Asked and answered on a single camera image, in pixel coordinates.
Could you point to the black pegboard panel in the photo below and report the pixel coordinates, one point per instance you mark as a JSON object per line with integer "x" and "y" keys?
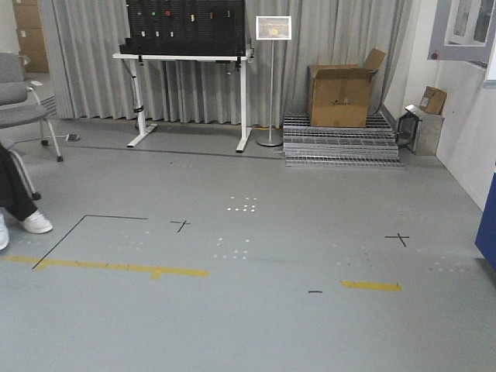
{"x": 186, "y": 28}

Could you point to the sign stand with frame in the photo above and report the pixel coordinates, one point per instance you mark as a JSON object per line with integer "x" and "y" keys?
{"x": 273, "y": 28}

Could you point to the white sneaker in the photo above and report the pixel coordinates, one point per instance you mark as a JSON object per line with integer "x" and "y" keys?
{"x": 37, "y": 223}

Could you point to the grey metal cabinet block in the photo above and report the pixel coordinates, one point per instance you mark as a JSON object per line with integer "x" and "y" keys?
{"x": 427, "y": 134}

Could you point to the white leg standing desk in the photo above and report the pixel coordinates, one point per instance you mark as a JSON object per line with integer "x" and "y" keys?
{"x": 189, "y": 88}

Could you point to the grey office chair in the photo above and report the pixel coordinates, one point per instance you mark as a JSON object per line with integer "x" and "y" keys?
{"x": 20, "y": 104}

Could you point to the stacked metal floor grates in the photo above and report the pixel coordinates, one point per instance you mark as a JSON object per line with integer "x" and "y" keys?
{"x": 307, "y": 146}

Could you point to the grey curtain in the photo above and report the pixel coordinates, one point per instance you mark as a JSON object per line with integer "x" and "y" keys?
{"x": 82, "y": 36}

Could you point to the small cardboard box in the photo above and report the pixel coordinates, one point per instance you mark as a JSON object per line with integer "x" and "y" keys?
{"x": 433, "y": 100}

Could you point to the blue panel edge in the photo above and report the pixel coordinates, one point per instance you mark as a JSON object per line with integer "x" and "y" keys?
{"x": 485, "y": 239}

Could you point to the black framed floodlight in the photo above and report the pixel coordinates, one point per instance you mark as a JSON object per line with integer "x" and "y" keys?
{"x": 407, "y": 128}

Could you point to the person leg black trousers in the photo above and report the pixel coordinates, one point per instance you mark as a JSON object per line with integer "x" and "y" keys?
{"x": 14, "y": 197}

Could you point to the large open cardboard box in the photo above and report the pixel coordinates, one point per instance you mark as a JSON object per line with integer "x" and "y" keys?
{"x": 339, "y": 95}

